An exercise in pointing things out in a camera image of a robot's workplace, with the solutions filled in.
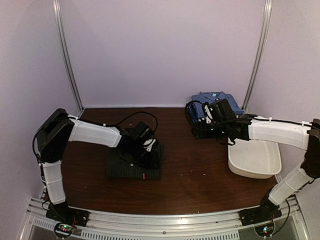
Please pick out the white plastic bin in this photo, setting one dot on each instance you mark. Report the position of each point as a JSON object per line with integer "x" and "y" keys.
{"x": 254, "y": 159}

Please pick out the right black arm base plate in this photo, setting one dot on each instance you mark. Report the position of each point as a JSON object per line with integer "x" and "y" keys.
{"x": 259, "y": 214}

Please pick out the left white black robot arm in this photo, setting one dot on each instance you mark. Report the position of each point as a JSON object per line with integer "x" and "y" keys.
{"x": 51, "y": 139}

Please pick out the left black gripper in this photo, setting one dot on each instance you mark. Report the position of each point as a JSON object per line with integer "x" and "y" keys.
{"x": 149, "y": 164}

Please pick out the right circuit board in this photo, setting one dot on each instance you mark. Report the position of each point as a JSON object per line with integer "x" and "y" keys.
{"x": 264, "y": 230}

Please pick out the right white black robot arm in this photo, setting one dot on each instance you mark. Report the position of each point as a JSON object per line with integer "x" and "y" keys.
{"x": 218, "y": 121}

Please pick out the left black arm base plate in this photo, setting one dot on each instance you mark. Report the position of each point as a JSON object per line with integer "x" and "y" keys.
{"x": 70, "y": 215}

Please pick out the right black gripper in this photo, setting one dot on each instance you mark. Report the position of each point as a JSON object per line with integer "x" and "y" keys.
{"x": 201, "y": 132}

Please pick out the right aluminium frame post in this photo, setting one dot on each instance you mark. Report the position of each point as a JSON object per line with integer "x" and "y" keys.
{"x": 264, "y": 31}

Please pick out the dark striped long sleeve shirt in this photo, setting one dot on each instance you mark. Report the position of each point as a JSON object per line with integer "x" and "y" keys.
{"x": 122, "y": 161}

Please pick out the front aluminium rail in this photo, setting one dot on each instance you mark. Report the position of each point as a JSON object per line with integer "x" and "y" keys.
{"x": 221, "y": 225}

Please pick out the left aluminium frame post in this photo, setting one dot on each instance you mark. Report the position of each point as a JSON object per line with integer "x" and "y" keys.
{"x": 65, "y": 53}

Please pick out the circuit board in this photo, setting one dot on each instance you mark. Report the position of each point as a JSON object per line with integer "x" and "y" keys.
{"x": 264, "y": 230}
{"x": 63, "y": 229}

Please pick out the aluminium frame post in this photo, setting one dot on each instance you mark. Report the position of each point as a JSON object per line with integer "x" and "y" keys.
{"x": 264, "y": 31}
{"x": 65, "y": 53}

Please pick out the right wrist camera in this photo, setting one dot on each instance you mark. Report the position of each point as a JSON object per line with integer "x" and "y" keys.
{"x": 208, "y": 115}

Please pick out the dark blue printed shirt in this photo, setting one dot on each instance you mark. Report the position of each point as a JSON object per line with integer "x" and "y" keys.
{"x": 192, "y": 111}

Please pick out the left circuit board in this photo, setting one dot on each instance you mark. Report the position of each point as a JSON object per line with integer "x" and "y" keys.
{"x": 63, "y": 229}

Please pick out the blue checked shirt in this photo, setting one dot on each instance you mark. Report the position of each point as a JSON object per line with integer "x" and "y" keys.
{"x": 211, "y": 97}

